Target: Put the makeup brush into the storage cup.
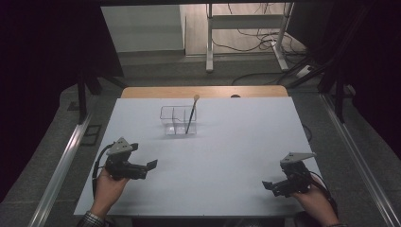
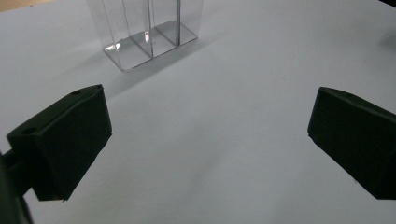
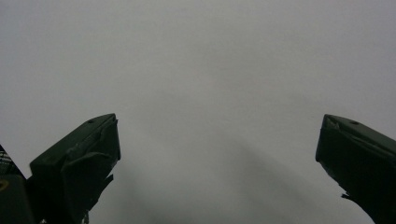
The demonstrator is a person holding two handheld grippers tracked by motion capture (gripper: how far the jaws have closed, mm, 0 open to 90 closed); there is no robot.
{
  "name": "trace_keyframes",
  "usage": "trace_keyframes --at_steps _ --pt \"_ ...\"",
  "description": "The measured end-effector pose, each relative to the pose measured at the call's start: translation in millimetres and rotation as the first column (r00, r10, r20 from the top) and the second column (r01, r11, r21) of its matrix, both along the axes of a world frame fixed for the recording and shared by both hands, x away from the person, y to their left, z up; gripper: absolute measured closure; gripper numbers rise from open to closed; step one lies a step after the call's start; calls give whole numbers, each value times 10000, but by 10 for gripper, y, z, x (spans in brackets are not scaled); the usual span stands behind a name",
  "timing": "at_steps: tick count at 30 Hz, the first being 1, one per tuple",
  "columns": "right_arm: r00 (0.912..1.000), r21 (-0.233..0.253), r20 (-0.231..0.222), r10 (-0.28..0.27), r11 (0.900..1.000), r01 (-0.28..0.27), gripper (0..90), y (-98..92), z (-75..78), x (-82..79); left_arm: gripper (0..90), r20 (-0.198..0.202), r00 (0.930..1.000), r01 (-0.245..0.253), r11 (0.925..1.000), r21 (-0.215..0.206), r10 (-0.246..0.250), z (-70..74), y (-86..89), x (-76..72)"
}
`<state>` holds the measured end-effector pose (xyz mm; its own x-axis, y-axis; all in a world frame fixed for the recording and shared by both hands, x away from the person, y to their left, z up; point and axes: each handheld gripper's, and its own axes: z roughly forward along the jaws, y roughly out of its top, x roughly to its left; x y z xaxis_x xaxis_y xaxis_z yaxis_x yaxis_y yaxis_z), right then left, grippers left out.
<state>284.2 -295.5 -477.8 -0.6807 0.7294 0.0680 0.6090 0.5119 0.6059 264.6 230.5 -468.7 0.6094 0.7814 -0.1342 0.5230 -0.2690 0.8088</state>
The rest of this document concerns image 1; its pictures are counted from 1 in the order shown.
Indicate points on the white table cover board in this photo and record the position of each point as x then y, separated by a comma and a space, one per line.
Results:
214, 157

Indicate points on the person's left hand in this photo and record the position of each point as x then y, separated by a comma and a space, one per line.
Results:
107, 192

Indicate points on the clear plastic organizer box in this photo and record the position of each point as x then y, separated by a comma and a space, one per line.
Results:
178, 121

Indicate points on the aluminium floor rail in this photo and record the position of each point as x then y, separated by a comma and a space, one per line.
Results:
61, 170
356, 148

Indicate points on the dark curtain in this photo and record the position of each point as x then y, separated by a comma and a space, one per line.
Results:
378, 63
41, 78

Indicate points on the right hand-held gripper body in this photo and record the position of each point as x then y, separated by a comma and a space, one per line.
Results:
296, 179

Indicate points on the person's right hand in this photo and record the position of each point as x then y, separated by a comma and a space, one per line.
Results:
315, 201

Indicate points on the white cabinet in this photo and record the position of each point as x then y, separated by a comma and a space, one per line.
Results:
142, 28

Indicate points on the black metal stand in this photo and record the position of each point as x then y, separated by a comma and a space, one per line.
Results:
339, 94
82, 97

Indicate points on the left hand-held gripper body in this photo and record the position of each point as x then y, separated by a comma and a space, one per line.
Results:
124, 165

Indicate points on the white power strip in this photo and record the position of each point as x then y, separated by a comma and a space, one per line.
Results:
304, 71

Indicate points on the black flat floor frame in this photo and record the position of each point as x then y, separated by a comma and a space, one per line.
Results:
91, 135

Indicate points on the black table grommet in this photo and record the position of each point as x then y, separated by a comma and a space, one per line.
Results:
235, 96

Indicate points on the white metal desk frame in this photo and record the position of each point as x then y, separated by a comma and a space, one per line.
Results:
209, 38

